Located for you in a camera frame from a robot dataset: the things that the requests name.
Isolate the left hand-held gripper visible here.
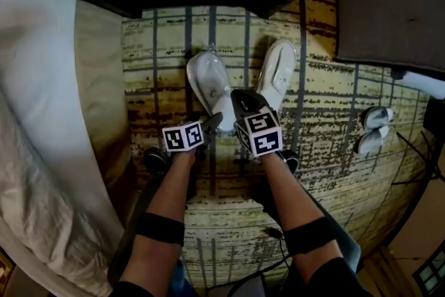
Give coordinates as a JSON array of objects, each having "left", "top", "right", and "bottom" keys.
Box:
[{"left": 161, "top": 111, "right": 225, "bottom": 153}]

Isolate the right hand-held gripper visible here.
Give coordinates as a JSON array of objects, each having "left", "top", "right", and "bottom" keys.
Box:
[{"left": 230, "top": 89, "right": 284, "bottom": 159}]

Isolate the person's right forearm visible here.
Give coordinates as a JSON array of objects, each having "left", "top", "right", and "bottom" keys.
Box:
[{"left": 260, "top": 152, "right": 345, "bottom": 284}]

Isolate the black forearm band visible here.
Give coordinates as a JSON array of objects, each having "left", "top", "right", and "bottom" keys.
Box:
[
  {"left": 283, "top": 217, "right": 337, "bottom": 257},
  {"left": 135, "top": 212, "right": 186, "bottom": 247}
]

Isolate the person's left forearm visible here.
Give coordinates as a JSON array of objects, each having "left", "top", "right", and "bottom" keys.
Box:
[{"left": 118, "top": 149, "right": 197, "bottom": 289}]

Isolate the person's right black shoe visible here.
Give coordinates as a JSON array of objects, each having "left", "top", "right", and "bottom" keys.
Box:
[{"left": 280, "top": 149, "right": 300, "bottom": 174}]

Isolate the person's black shoe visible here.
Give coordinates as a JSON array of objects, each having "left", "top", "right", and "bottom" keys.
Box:
[
  {"left": 144, "top": 147, "right": 171, "bottom": 175},
  {"left": 280, "top": 149, "right": 300, "bottom": 174}
]

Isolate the person's left black shoe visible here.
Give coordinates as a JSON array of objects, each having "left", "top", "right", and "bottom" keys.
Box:
[{"left": 144, "top": 147, "right": 171, "bottom": 175}]

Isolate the beige bed base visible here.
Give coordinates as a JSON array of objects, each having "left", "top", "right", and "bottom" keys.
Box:
[{"left": 74, "top": 0, "right": 140, "bottom": 220}]

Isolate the armchair with blue seat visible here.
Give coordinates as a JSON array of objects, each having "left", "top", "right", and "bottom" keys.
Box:
[{"left": 334, "top": 0, "right": 445, "bottom": 100}]

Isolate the white bed duvet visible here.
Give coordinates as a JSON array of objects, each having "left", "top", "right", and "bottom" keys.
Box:
[{"left": 0, "top": 0, "right": 126, "bottom": 297}]

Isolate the black waste bin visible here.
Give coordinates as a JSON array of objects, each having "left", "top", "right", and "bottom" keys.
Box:
[{"left": 422, "top": 97, "right": 445, "bottom": 131}]

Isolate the black tripod light stand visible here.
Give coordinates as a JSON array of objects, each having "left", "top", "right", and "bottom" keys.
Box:
[{"left": 392, "top": 130, "right": 445, "bottom": 185}]

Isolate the person's black top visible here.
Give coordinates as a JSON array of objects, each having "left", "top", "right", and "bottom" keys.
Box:
[{"left": 111, "top": 255, "right": 373, "bottom": 297}]

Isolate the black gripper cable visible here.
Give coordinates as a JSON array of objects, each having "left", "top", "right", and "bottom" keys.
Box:
[{"left": 215, "top": 227, "right": 291, "bottom": 291}]

